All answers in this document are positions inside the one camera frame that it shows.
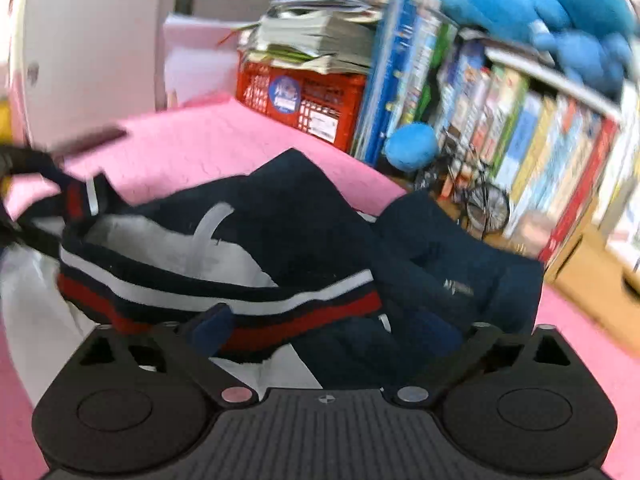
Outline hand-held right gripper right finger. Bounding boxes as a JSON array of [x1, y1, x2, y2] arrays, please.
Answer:
[[392, 310, 576, 406]]

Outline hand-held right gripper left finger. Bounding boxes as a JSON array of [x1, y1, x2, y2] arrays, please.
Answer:
[[77, 304, 259, 406]]

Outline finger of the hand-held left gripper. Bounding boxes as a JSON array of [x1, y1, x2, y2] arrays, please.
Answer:
[[49, 127, 129, 164]]

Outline navy and white jacket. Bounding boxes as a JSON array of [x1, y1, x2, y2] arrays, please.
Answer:
[[0, 147, 546, 402]]

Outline pink blanket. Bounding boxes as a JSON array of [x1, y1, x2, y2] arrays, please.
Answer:
[[0, 94, 640, 480]]

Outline white cabinet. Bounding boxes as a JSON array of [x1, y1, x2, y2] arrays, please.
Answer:
[[10, 0, 177, 152]]

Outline white box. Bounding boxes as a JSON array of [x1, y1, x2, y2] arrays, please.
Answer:
[[164, 0, 243, 107]]

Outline miniature bicycle model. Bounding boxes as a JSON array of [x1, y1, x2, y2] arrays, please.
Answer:
[[414, 130, 512, 239]]

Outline wooden drawer box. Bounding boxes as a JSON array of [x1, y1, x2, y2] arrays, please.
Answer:
[[544, 195, 640, 322]]

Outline blue plush ball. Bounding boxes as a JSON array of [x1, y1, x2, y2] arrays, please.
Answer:
[[384, 122, 442, 172]]

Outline row of colourful books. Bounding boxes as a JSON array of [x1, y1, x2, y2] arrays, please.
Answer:
[[350, 0, 640, 272]]

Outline red plastic crate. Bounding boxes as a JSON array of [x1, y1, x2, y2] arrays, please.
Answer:
[[235, 52, 369, 154]]

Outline stack of papers and magazines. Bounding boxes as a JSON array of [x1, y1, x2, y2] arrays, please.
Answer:
[[239, 0, 387, 77]]

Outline white bookshelf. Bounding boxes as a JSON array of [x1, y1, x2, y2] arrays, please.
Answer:
[[480, 42, 624, 122]]

